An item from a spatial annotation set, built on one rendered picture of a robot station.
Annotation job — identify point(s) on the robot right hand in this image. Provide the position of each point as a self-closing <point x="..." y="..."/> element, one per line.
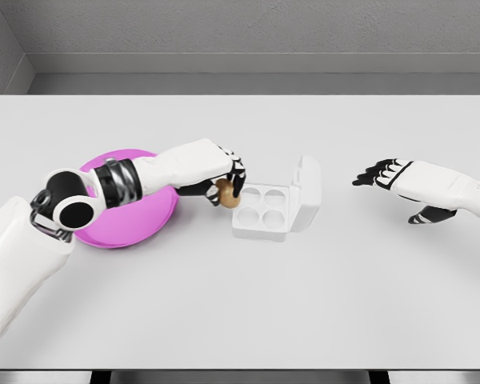
<point x="420" y="186"/>

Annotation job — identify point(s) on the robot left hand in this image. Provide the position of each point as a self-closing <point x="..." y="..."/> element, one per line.
<point x="208" y="162"/>

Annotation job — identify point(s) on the brown egg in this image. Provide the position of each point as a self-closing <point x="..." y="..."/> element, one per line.
<point x="227" y="194"/>

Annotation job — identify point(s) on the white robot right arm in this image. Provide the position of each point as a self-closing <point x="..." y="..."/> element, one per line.
<point x="479" y="196"/>

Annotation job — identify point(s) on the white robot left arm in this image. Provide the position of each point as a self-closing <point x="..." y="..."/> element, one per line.
<point x="28" y="240"/>

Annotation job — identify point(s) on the white egg box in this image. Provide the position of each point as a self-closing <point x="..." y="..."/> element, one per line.
<point x="278" y="202"/>

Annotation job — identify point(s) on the pink round plate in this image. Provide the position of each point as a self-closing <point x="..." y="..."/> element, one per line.
<point x="144" y="216"/>

